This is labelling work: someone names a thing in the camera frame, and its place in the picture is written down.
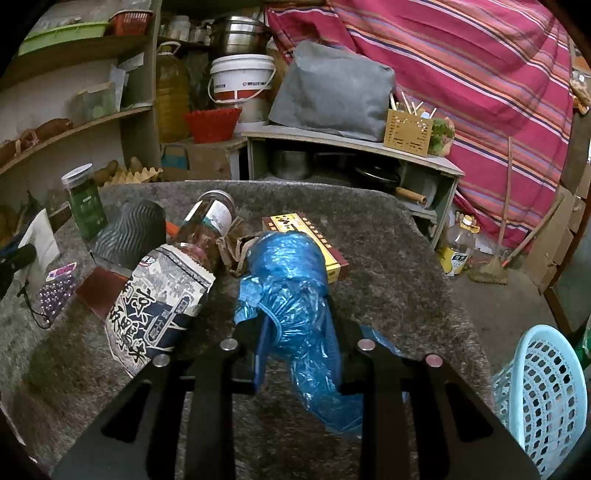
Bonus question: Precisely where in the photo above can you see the white printed snack bag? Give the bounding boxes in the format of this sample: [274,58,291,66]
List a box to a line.
[105,244,215,377]

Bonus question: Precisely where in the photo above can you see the black ribbed cup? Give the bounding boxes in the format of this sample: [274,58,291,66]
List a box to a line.
[91,200,166,272]

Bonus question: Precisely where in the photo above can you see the blue plastic bag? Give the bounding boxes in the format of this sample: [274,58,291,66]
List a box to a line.
[233,231,403,439]

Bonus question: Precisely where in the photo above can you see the brown paper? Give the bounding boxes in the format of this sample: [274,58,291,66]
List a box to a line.
[215,217,260,277]

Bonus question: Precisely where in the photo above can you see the purple bead blister pack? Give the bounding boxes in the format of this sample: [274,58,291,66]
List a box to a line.
[39,262,77,328]

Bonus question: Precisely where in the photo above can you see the green lidded jar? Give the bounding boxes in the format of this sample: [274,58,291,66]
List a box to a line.
[61,163,107,241]

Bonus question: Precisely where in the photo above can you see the light blue plastic basket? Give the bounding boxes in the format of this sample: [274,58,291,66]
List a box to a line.
[492,324,588,479]

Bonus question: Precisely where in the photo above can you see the cardboard egg tray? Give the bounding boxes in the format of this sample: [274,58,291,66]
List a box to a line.
[104,167,163,187]

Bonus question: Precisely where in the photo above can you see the yellow label oil bottle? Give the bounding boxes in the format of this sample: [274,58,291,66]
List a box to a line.
[438,214,480,277]

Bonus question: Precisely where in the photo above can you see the yellow red cardboard box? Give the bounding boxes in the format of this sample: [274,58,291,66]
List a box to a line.
[262,213,349,284]

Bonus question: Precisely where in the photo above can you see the brown spice glass jar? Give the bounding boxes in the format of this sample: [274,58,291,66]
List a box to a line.
[171,189,235,273]

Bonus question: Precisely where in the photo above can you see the grey shaggy table mat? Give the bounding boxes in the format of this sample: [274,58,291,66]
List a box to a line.
[0,179,498,480]

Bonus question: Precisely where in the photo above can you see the cardboard box on floor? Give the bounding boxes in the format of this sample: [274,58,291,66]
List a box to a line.
[160,137,247,181]

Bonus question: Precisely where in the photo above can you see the green plastic tray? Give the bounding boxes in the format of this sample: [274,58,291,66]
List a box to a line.
[18,22,108,56]

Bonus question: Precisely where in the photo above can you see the red plastic basket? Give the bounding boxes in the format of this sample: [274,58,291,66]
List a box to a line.
[183,108,242,144]

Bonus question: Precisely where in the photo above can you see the large amber oil jug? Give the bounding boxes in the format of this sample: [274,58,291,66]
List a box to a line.
[155,41,189,144]

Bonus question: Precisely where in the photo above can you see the red small basket on shelf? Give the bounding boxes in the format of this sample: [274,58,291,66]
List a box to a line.
[107,10,153,36]

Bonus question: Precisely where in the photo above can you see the yellow chopstick holder box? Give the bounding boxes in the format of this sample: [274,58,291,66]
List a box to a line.
[384,109,433,156]

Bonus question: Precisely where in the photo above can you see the leafy greens in bag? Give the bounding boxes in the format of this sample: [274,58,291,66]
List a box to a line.
[428,117,455,157]

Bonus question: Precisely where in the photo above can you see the grey low shelf table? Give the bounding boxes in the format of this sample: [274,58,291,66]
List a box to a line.
[242,125,464,248]

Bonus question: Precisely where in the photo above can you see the white plastic bucket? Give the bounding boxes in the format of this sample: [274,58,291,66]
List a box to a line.
[207,54,276,105]

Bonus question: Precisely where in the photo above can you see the steel pot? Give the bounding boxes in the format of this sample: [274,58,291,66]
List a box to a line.
[211,15,270,55]

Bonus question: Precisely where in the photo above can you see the grey felt bag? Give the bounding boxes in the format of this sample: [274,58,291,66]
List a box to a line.
[269,41,396,142]

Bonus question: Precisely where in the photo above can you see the pink striped cloth curtain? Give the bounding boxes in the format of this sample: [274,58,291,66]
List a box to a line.
[266,0,573,248]

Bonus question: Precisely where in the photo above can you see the wooden wall shelf unit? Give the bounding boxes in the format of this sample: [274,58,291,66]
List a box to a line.
[1,1,162,203]

